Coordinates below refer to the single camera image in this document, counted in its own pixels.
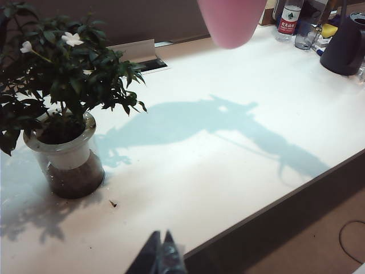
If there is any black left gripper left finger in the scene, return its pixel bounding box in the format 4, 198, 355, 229
133, 230, 162, 274

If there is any grey desk divider panel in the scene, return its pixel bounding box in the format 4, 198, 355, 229
0, 0, 218, 47

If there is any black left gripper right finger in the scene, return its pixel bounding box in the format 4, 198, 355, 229
158, 229, 186, 274

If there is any yellow sponge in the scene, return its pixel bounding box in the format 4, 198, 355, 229
321, 23, 339, 38

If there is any clear glass mug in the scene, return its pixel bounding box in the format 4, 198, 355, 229
294, 19, 323, 51

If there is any clear glass plant pot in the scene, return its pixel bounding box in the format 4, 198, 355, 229
22, 110, 106, 200

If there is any pink plastic watering can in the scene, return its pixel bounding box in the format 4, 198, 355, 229
196, 0, 267, 50

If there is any black floor cable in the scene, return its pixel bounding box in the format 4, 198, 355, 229
338, 219, 365, 265

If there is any white cable tray flap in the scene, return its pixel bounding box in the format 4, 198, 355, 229
107, 39, 169, 75

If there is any green leafy plant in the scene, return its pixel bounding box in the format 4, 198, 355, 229
0, 0, 148, 156

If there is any clear plastic water bottle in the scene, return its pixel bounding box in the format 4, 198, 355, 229
274, 0, 305, 43

